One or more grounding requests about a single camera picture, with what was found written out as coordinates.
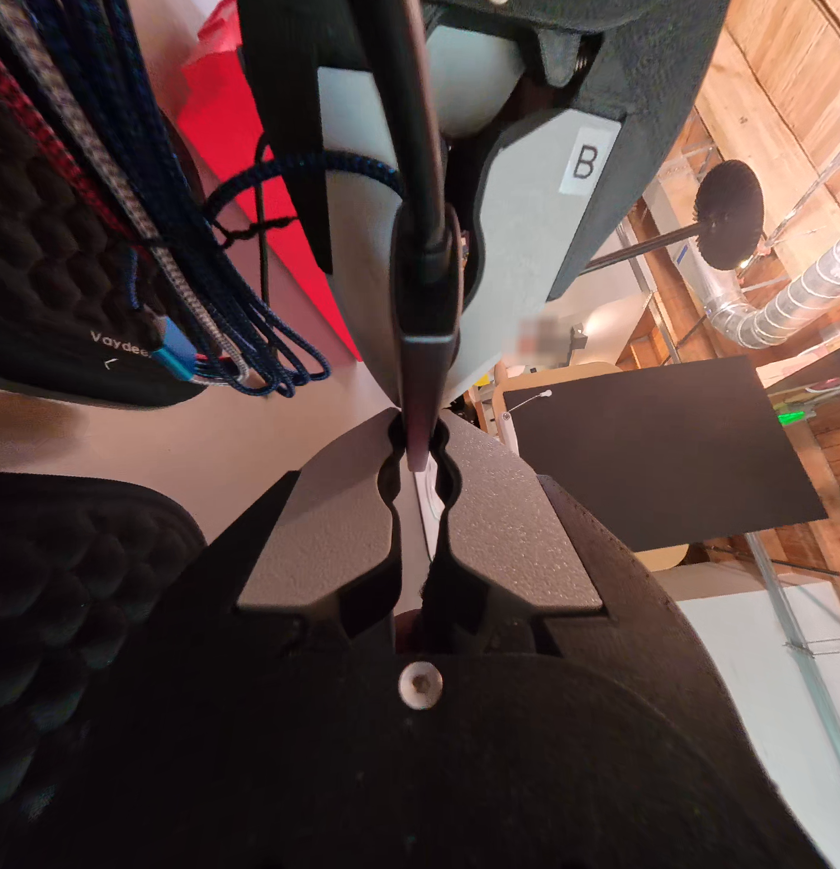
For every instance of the red plastic bin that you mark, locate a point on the red plastic bin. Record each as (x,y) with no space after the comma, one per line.
(230,122)

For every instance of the black board wooden edge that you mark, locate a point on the black board wooden edge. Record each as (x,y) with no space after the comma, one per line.
(650,455)

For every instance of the silver ventilation duct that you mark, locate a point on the silver ventilation duct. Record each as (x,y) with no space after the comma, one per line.
(800,299)

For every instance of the black pole with disc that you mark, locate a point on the black pole with disc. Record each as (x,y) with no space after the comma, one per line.
(732,210)

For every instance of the person's right hand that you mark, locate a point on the person's right hand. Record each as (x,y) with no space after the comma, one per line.
(407,628)

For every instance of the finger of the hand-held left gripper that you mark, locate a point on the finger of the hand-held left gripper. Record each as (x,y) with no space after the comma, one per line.
(528,217)
(362,203)

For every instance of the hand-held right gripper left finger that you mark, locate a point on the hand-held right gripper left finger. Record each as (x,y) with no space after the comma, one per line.
(325,529)

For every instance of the black honeycomb cushion pad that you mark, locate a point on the black honeycomb cushion pad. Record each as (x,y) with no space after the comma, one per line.
(46,305)
(74,577)

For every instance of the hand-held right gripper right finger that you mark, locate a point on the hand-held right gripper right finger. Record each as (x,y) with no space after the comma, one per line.
(521,536)

